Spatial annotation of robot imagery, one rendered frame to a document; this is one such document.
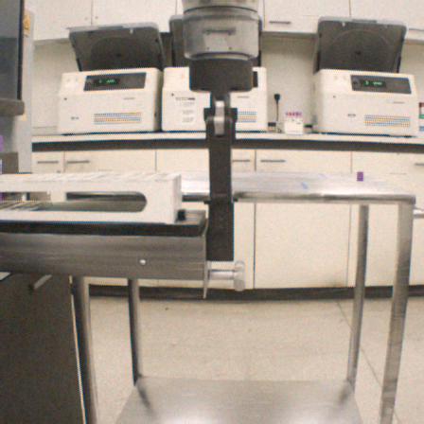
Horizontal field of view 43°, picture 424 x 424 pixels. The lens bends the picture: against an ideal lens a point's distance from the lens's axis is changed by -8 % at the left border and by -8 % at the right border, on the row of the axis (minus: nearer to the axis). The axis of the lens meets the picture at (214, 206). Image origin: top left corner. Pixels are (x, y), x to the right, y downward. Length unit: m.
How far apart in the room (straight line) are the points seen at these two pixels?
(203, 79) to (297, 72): 3.00
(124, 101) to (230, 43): 2.41
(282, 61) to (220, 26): 3.00
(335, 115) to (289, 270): 0.85
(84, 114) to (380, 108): 1.59
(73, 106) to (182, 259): 2.53
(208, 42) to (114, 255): 0.26
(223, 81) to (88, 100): 2.47
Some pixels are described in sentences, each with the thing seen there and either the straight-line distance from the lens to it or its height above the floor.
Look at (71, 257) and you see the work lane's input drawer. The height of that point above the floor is 0.78.
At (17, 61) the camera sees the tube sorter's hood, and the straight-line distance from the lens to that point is 1.29.
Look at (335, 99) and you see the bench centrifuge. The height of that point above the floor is 1.09.
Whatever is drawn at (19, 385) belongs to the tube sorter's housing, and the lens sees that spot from 1.11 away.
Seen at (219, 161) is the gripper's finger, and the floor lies 0.88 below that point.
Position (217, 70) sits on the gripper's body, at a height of 0.99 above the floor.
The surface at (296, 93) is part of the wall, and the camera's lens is 3.61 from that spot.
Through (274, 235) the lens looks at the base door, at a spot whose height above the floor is 0.37.
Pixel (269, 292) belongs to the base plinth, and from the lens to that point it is 3.14.
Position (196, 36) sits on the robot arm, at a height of 1.03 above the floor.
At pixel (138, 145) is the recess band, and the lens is 3.05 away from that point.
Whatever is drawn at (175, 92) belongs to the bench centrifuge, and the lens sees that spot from 2.99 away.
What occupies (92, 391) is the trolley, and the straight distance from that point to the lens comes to 1.09.
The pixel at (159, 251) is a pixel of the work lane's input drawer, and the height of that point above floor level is 0.79.
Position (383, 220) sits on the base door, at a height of 0.45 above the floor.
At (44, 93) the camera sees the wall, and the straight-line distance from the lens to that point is 3.83.
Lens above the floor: 0.92
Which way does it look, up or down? 8 degrees down
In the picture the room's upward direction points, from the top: straight up
